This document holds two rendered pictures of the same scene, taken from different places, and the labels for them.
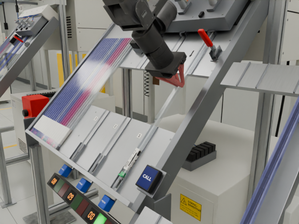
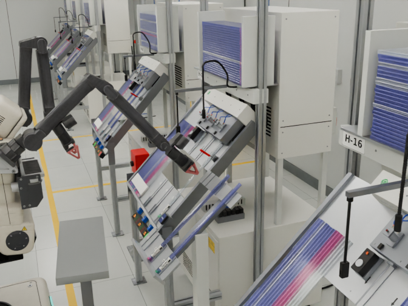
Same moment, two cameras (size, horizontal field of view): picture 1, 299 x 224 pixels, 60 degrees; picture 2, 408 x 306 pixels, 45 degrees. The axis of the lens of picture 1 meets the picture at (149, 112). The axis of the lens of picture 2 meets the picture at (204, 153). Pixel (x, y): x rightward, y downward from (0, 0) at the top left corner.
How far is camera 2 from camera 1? 1.89 m
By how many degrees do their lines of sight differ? 22
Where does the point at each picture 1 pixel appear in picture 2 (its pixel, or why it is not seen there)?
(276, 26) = (257, 143)
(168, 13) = (182, 142)
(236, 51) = (224, 159)
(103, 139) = (159, 196)
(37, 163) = (133, 204)
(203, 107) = (199, 189)
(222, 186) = (227, 234)
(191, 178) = (214, 227)
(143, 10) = (165, 146)
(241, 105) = (376, 166)
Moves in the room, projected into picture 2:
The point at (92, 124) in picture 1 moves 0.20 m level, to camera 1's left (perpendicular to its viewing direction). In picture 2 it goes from (158, 186) to (126, 181)
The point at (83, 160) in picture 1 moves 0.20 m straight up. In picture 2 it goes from (149, 206) to (146, 172)
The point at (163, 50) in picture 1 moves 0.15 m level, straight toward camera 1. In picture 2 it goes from (179, 159) to (164, 169)
